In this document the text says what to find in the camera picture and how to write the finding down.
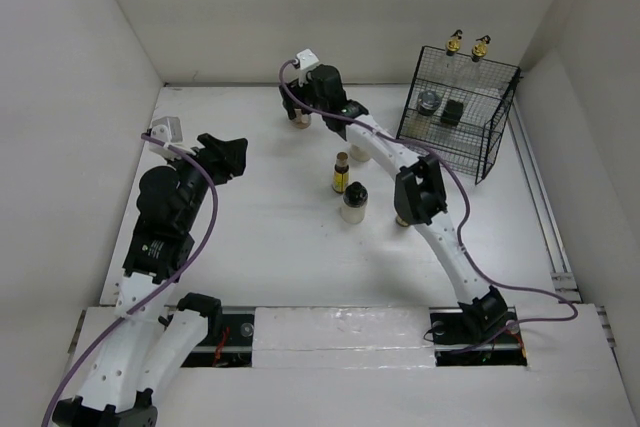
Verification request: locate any small yellow bottle cork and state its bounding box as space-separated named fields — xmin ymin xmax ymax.
xmin=395 ymin=215 xmax=410 ymax=227
xmin=332 ymin=152 xmax=349 ymax=194

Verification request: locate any black-cap white powder jar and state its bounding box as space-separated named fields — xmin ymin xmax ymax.
xmin=340 ymin=181 xmax=369 ymax=224

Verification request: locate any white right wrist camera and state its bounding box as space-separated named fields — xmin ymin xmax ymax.
xmin=293 ymin=49 xmax=320 ymax=86

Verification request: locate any glass bottle with dark sauce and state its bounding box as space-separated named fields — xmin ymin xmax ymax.
xmin=440 ymin=35 xmax=491 ymax=127

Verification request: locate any clear glass bottle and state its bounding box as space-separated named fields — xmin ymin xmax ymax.
xmin=427 ymin=29 xmax=463 ymax=103

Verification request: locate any black-lid beige spice jar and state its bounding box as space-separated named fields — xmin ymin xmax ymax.
xmin=349 ymin=144 xmax=371 ymax=163

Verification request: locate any black wire rack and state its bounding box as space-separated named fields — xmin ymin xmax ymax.
xmin=396 ymin=45 xmax=521 ymax=183

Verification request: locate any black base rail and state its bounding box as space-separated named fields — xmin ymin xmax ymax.
xmin=183 ymin=306 xmax=527 ymax=370

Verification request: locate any grey-lid white powder shaker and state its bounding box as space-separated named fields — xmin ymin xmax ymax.
xmin=411 ymin=90 xmax=441 ymax=139

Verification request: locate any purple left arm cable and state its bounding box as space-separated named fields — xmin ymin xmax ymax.
xmin=39 ymin=131 xmax=220 ymax=423

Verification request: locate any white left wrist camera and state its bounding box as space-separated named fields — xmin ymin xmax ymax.
xmin=145 ymin=116 xmax=183 ymax=160

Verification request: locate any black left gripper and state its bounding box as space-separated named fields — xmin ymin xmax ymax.
xmin=165 ymin=134 xmax=245 ymax=230

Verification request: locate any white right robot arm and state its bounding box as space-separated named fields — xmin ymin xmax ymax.
xmin=278 ymin=58 xmax=511 ymax=346

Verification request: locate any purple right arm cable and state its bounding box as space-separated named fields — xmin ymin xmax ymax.
xmin=277 ymin=59 xmax=581 ymax=353

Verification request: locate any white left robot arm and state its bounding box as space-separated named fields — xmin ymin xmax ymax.
xmin=42 ymin=131 xmax=248 ymax=426

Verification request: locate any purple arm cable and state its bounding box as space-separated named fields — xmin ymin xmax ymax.
xmin=39 ymin=131 xmax=220 ymax=423
xmin=277 ymin=59 xmax=581 ymax=353

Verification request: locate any small black-cap back jar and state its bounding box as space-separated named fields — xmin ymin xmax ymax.
xmin=290 ymin=114 xmax=312 ymax=129

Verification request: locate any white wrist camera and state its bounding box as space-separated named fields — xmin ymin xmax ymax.
xmin=145 ymin=116 xmax=183 ymax=160
xmin=293 ymin=49 xmax=320 ymax=86

